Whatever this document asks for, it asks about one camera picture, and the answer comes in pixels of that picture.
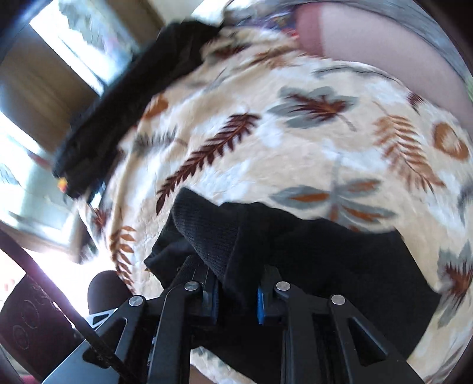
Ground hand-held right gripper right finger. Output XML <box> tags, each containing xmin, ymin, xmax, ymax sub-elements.
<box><xmin>256</xmin><ymin>265</ymin><xmax>425</xmax><ymax>384</ymax></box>

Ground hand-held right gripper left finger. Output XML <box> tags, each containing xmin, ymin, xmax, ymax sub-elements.
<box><xmin>83</xmin><ymin>255</ymin><xmax>223</xmax><ymax>384</ymax></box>

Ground black pants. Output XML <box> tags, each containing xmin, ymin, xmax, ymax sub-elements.
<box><xmin>143</xmin><ymin>187</ymin><xmax>441</xmax><ymax>384</ymax></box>

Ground black round object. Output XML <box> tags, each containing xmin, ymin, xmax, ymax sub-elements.
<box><xmin>88</xmin><ymin>270</ymin><xmax>128</xmax><ymax>315</ymax></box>

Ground leaf printed cream blanket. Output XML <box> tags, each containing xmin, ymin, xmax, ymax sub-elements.
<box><xmin>79</xmin><ymin>26</ymin><xmax>473</xmax><ymax>384</ymax></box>

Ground dark embroidered cloth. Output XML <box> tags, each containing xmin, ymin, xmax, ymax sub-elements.
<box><xmin>0</xmin><ymin>274</ymin><xmax>86</xmax><ymax>378</ymax></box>

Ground bright window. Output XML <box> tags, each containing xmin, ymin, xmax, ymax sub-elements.
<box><xmin>0</xmin><ymin>111</ymin><xmax>89</xmax><ymax>259</ymax></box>
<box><xmin>30</xmin><ymin>0</ymin><xmax>146</xmax><ymax>96</ymax></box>

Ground person's bare leg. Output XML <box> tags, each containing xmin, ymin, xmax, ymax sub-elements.
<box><xmin>295</xmin><ymin>4</ymin><xmax>463</xmax><ymax>108</ymax></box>

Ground black strap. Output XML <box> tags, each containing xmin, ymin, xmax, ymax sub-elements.
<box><xmin>0</xmin><ymin>230</ymin><xmax>129</xmax><ymax>382</ymax></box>

